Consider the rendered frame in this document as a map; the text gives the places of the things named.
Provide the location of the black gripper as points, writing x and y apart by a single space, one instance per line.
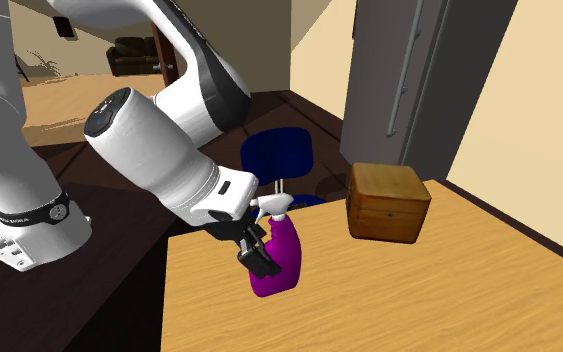
227 229

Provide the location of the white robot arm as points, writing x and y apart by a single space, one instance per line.
149 146

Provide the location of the purple spray bottle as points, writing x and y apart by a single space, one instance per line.
281 263

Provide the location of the blue office chair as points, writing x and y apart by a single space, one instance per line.
278 153

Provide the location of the brown wooden box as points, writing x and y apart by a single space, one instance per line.
386 204

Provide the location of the dark robot stand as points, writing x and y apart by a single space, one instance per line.
66 282

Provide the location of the grey refrigerator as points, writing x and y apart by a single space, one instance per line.
408 83

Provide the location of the dark brown sofa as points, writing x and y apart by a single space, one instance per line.
132 56

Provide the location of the dark wall picture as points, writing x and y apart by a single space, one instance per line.
64 27

